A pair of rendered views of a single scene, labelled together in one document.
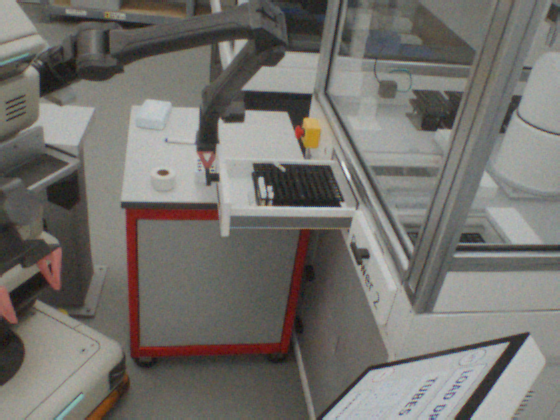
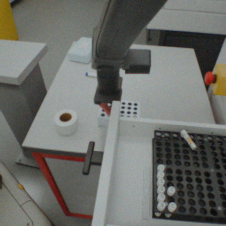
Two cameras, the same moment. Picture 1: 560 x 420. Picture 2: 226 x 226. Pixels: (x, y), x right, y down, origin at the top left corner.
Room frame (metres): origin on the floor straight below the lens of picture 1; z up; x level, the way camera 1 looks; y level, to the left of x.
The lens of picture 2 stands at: (1.12, 0.08, 1.26)
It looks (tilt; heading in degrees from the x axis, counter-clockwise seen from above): 47 degrees down; 20
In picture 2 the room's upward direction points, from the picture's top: straight up
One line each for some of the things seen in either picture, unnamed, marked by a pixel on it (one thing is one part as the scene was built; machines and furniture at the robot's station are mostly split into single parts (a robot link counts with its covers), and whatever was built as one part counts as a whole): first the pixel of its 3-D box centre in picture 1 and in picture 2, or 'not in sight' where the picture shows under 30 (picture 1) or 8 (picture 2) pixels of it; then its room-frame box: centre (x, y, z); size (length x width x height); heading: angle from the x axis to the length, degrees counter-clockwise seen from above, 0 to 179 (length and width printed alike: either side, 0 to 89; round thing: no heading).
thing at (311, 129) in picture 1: (309, 132); (221, 79); (1.72, -0.06, 0.88); 0.07 x 0.05 x 0.07; 14
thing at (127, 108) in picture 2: (214, 170); (119, 113); (1.56, 0.22, 0.78); 0.12 x 0.08 x 0.04; 103
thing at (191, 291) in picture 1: (210, 239); (124, 144); (1.73, 0.24, 0.38); 0.62 x 0.58 x 0.76; 14
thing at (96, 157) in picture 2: (212, 177); (95, 158); (1.32, 0.19, 0.91); 0.07 x 0.04 x 0.01; 14
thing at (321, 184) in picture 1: (295, 190); (206, 177); (1.37, -0.03, 0.87); 0.22 x 0.18 x 0.06; 104
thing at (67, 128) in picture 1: (55, 214); (29, 112); (1.74, 0.83, 0.38); 0.30 x 0.30 x 0.76; 8
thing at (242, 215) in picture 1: (298, 192); (210, 179); (1.37, -0.04, 0.86); 0.40 x 0.26 x 0.06; 104
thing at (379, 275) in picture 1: (369, 264); not in sight; (1.09, -0.22, 0.87); 0.29 x 0.02 x 0.11; 14
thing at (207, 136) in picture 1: (208, 133); (108, 82); (1.52, 0.24, 0.92); 0.10 x 0.07 x 0.07; 13
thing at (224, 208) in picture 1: (222, 187); (109, 167); (1.32, 0.16, 0.87); 0.29 x 0.02 x 0.11; 14
